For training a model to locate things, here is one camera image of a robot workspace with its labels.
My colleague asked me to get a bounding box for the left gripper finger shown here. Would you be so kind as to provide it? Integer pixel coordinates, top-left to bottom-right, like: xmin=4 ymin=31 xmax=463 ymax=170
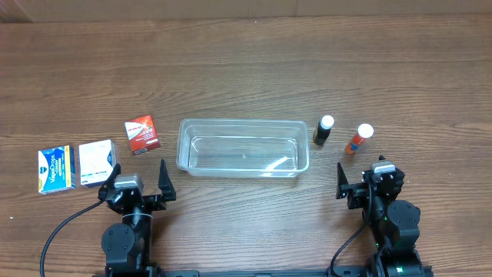
xmin=158 ymin=159 xmax=176 ymax=202
xmin=98 ymin=163 xmax=121 ymax=200

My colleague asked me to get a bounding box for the red medicine box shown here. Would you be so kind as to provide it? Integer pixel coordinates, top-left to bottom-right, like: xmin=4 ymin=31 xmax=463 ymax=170
xmin=125 ymin=115 xmax=161 ymax=155

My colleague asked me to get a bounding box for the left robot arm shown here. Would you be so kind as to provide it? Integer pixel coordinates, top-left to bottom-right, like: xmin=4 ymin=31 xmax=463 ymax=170
xmin=98 ymin=160 xmax=176 ymax=276

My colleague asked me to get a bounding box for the blue VapoDrops box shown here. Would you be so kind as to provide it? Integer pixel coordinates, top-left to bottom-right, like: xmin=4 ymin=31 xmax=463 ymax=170
xmin=38 ymin=145 xmax=76 ymax=195

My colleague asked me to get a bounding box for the orange tube white cap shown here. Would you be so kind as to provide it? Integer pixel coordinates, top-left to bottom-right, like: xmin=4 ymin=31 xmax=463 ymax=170
xmin=344 ymin=123 xmax=374 ymax=155

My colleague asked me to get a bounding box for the dark bottle white cap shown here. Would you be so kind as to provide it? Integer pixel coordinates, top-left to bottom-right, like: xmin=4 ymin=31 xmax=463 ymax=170
xmin=313 ymin=115 xmax=334 ymax=146

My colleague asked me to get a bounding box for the white medicine box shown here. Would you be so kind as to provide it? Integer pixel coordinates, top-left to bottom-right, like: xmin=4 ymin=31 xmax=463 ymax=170
xmin=79 ymin=139 xmax=117 ymax=188

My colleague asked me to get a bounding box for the clear plastic container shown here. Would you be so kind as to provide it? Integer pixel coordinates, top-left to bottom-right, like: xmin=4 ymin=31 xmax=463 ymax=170
xmin=176 ymin=118 xmax=310 ymax=178

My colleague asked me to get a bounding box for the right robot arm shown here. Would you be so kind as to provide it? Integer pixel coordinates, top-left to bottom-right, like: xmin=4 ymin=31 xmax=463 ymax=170
xmin=327 ymin=155 xmax=434 ymax=277

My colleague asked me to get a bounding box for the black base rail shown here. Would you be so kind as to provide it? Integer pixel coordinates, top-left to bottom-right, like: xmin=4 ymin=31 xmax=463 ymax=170
xmin=93 ymin=265 xmax=434 ymax=277

